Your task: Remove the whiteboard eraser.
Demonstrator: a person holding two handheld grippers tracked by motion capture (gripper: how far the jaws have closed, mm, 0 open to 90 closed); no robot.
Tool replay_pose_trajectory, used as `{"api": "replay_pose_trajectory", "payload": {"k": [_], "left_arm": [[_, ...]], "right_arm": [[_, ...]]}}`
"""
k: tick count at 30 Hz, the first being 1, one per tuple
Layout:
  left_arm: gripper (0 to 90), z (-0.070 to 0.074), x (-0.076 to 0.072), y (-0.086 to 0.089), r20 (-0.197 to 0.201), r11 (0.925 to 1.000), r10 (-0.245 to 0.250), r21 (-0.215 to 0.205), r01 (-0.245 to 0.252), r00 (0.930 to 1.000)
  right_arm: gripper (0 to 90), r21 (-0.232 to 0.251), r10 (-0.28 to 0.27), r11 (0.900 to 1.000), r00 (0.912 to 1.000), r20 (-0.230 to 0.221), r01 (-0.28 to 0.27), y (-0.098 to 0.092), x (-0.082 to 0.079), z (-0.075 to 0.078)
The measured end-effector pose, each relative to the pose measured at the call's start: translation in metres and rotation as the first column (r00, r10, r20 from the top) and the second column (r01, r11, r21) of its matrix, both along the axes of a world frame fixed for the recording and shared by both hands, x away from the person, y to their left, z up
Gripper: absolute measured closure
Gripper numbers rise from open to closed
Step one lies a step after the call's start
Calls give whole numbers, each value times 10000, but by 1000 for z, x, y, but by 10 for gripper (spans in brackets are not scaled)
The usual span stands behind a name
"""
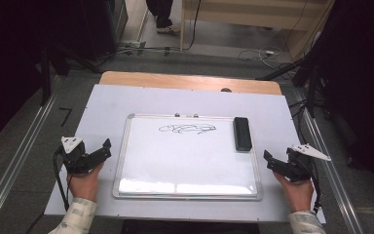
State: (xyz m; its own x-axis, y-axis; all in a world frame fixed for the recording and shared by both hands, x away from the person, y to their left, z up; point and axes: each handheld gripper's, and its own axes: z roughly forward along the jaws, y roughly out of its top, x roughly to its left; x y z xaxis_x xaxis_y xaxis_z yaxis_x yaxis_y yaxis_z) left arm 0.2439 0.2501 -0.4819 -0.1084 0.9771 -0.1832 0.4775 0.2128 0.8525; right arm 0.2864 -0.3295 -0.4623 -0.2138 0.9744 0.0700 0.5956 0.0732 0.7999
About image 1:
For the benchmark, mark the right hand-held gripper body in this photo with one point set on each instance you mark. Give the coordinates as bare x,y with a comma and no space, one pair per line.
300,167

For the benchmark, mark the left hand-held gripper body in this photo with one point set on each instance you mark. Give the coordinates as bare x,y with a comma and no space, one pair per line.
75,159

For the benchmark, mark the black whiteboard eraser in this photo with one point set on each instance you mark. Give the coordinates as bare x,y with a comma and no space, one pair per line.
242,134

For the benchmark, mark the white framed whiteboard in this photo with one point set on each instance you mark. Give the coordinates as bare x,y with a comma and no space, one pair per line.
188,162

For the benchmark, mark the person's left hand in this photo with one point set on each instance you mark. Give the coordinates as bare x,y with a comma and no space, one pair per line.
84,185

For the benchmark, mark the person's right hand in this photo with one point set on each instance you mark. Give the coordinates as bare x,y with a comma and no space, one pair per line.
297,195

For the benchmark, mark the white table cover panel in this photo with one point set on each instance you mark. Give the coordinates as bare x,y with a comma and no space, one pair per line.
110,107

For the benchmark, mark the black metal stand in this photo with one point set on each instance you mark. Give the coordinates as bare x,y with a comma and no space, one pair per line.
45,78
312,91

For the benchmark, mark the wooden table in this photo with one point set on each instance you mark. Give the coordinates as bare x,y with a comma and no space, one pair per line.
162,80

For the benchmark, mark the dark curtain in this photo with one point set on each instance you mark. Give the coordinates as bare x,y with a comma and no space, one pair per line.
6,65
360,81

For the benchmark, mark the grey power strip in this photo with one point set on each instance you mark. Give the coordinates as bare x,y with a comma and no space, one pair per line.
133,44

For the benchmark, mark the black cabinet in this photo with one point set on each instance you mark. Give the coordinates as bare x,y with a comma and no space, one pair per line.
100,26

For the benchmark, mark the light wooden furniture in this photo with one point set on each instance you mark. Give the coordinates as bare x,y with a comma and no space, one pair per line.
256,13

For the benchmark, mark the aluminium rail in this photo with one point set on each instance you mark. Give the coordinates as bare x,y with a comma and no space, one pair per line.
334,182
19,156

